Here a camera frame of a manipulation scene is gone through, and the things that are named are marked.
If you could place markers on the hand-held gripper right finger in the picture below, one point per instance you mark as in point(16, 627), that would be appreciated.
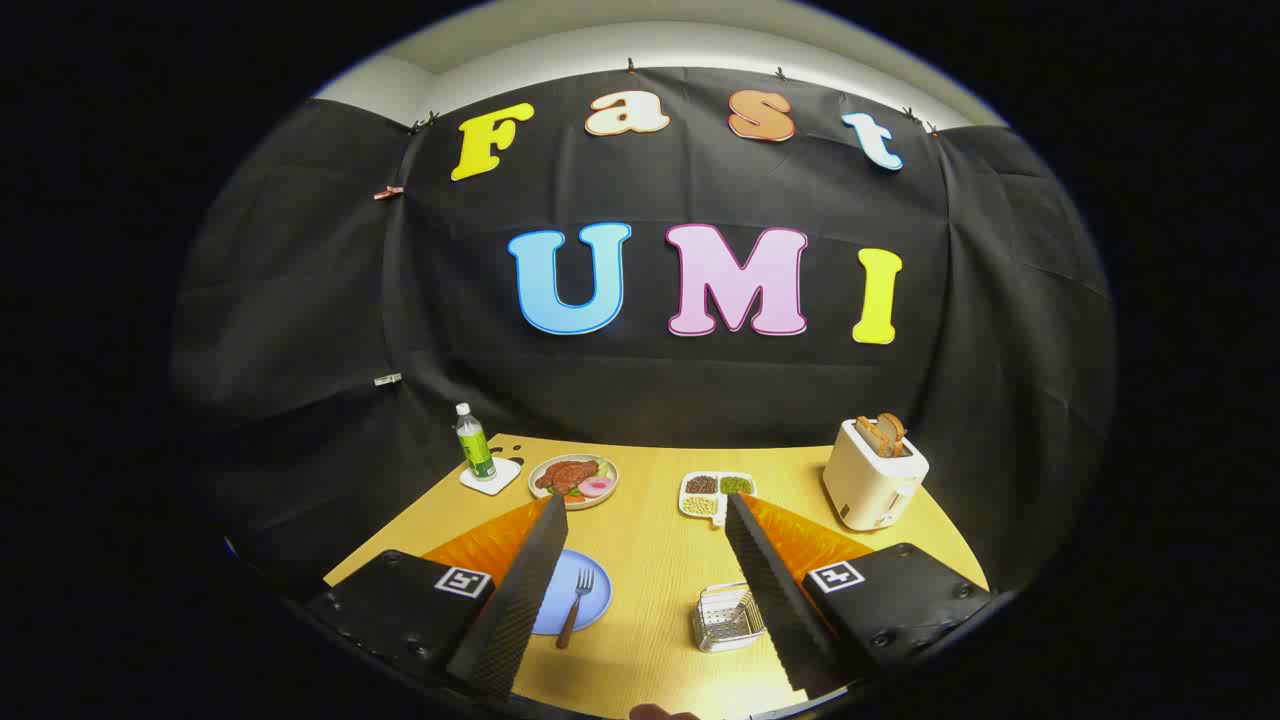
point(775, 600)

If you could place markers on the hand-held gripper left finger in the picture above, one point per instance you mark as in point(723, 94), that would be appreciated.
point(520, 600)

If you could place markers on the perforated metal basket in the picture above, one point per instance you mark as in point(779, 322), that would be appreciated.
point(720, 620)

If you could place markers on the blue plate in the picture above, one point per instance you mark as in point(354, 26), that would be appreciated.
point(598, 600)

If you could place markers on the white divided dish of beans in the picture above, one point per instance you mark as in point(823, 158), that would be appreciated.
point(702, 505)

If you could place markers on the white square coaster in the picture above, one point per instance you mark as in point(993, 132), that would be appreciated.
point(502, 481)

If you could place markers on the plate of meat and vegetables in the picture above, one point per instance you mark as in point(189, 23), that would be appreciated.
point(570, 478)

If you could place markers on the white toaster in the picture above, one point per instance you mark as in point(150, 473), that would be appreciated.
point(870, 490)

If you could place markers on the green plastic bottle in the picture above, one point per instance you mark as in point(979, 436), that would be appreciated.
point(476, 450)

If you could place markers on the toasted bread slice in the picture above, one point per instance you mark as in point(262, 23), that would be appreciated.
point(893, 430)
point(870, 436)

